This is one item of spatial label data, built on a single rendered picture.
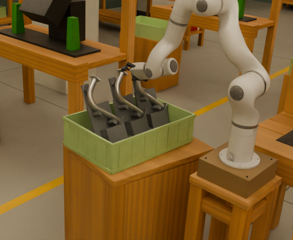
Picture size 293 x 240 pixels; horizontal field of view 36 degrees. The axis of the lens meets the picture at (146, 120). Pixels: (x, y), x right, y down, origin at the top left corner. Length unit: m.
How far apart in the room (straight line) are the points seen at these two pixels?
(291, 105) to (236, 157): 0.96
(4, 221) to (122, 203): 1.23
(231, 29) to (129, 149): 0.77
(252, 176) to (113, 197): 0.68
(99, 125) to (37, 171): 1.52
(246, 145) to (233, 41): 0.47
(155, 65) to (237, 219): 0.80
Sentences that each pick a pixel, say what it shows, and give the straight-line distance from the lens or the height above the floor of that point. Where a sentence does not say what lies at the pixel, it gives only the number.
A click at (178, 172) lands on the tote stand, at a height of 0.71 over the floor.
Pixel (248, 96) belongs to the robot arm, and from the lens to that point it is 1.93.
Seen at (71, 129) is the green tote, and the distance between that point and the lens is 2.43.
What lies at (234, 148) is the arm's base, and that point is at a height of 1.02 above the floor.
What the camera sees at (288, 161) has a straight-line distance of 2.40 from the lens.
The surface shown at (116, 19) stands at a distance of 8.51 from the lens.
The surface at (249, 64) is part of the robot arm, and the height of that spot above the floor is 1.40.
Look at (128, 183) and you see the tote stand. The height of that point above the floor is 0.75.
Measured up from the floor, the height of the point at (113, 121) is 0.96.
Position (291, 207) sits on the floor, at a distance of 3.72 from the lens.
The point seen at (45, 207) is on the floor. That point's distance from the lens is 3.43.
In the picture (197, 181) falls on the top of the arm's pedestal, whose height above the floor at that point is 0.84.
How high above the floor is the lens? 1.95
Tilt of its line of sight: 24 degrees down
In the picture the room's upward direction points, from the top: 4 degrees clockwise
